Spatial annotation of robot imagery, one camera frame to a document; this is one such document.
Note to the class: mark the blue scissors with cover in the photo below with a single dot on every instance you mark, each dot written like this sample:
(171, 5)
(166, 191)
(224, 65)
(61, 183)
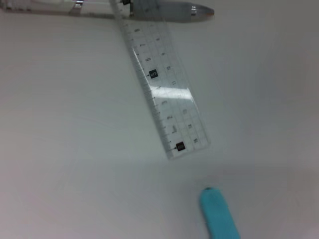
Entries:
(219, 214)

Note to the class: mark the transparent plastic ruler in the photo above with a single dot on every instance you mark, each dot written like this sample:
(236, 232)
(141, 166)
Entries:
(169, 94)

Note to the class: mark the grey white ballpoint pen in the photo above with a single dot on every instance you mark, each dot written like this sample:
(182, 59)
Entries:
(169, 11)

